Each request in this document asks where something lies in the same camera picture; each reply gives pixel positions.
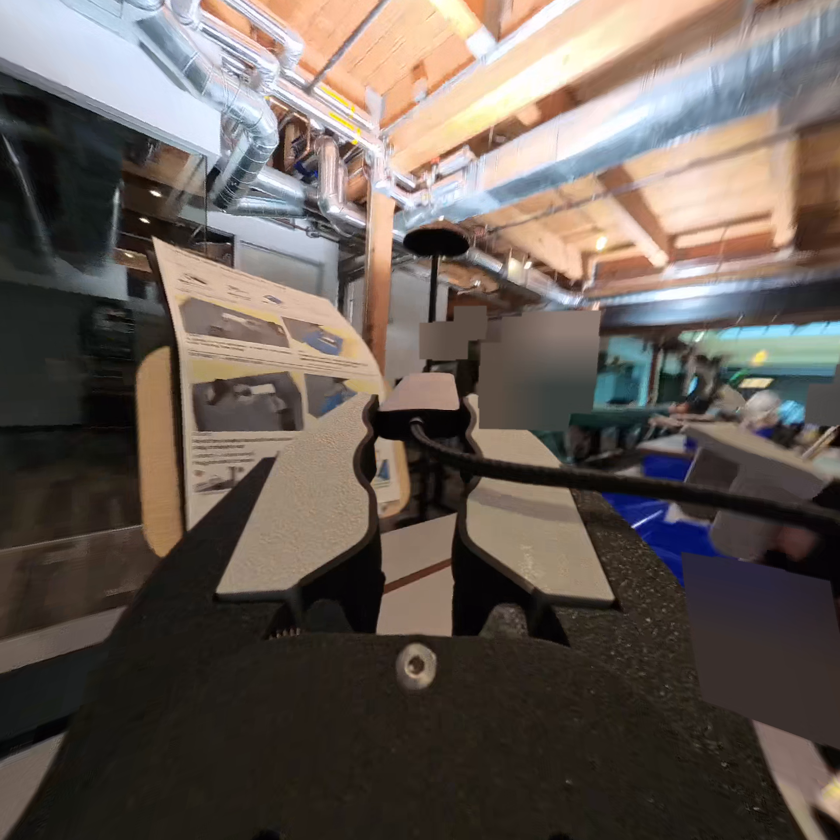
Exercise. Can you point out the black steel beam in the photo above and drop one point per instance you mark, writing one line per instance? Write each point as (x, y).
(722, 308)

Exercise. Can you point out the printed instruction sheet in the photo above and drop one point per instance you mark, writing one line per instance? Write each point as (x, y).
(249, 295)

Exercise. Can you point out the silver round duct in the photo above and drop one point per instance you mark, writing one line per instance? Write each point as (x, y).
(253, 138)

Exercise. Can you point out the spiral metal duct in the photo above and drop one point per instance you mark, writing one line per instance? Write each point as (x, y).
(525, 279)

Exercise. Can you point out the wooden post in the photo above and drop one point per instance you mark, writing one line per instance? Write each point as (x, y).
(379, 275)

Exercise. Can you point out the bundle of silver pipes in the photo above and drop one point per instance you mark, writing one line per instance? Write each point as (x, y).
(275, 65)

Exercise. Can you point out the silver rectangular air duct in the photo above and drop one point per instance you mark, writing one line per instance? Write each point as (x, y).
(623, 138)

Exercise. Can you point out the wooden sign board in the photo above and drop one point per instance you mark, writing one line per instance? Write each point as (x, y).
(157, 459)

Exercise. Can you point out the black pole with round disc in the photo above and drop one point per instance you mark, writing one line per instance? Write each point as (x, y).
(436, 241)

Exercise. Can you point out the grey usb hub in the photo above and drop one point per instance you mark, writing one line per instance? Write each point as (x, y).
(420, 390)

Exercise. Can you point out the blue plastic bin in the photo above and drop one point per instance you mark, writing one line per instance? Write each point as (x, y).
(656, 531)

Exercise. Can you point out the ceiling spot lamp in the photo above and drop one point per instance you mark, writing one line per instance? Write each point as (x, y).
(600, 243)

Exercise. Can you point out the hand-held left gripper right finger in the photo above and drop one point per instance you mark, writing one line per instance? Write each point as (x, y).
(531, 544)

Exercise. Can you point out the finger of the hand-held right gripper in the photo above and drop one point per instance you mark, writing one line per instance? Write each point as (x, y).
(754, 459)

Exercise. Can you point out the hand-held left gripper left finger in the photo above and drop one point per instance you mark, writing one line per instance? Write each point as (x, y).
(308, 512)

